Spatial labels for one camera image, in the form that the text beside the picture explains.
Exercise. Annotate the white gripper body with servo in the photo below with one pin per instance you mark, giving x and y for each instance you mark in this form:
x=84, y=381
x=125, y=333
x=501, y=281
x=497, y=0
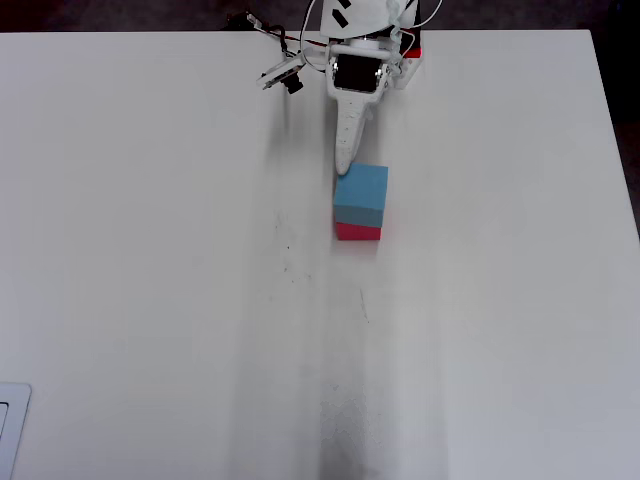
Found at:
x=356, y=76

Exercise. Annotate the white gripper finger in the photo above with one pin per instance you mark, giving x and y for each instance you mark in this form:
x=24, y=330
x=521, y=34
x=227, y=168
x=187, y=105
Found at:
x=371, y=115
x=350, y=130

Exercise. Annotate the blue foam cube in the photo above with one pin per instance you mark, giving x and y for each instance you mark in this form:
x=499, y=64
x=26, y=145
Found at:
x=360, y=190

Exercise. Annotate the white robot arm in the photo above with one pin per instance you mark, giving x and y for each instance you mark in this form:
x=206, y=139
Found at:
x=360, y=15

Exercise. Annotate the red foam cube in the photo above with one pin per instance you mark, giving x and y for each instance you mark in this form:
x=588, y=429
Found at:
x=357, y=232

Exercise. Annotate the white tray corner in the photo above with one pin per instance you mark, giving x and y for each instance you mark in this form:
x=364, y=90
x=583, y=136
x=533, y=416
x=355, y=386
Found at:
x=15, y=400

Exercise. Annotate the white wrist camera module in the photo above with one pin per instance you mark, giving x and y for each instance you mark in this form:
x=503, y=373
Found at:
x=280, y=72

